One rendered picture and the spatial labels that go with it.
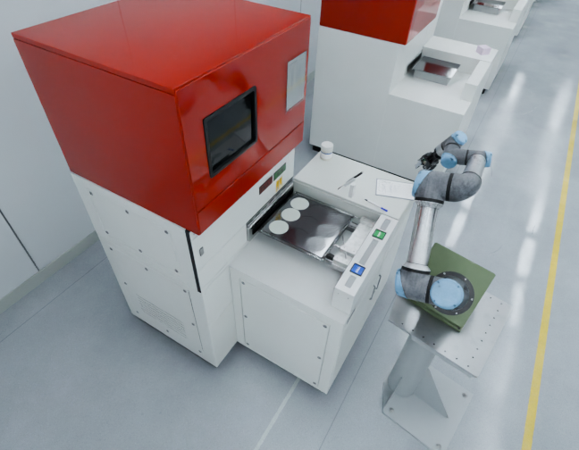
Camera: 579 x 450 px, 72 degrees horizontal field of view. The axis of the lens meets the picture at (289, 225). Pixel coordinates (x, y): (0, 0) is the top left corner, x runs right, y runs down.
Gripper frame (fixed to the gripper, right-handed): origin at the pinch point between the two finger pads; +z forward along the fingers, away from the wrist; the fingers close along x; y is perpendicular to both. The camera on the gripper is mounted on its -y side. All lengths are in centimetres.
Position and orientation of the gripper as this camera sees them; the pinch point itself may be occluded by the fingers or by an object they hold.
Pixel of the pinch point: (419, 169)
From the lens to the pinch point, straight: 238.8
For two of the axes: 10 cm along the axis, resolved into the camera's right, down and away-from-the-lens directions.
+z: -3.5, 3.5, 8.7
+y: -7.9, 3.9, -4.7
